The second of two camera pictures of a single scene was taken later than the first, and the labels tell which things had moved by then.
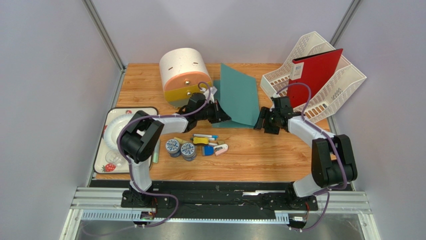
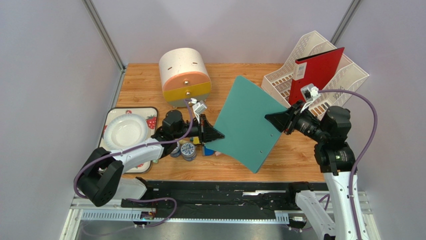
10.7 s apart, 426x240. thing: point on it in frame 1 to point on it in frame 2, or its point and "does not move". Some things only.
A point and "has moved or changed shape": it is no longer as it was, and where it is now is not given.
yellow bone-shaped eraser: (200, 140) does not move
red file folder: (313, 70) does not move
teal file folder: (237, 93) has moved or changed shape
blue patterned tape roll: (173, 147) does not move
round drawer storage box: (181, 71) does not move
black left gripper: (219, 115) to (206, 133)
